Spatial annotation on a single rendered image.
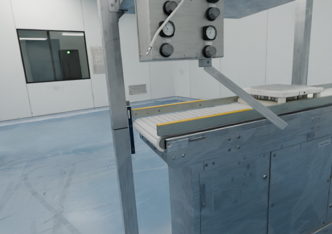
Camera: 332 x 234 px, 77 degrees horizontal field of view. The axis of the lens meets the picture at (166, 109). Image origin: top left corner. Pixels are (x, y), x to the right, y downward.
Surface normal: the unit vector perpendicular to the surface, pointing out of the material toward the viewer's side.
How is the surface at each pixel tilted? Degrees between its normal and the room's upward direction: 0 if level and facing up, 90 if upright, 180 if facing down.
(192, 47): 90
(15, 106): 90
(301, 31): 90
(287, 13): 90
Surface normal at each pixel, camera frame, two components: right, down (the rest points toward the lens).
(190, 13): 0.41, 0.15
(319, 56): -0.85, 0.15
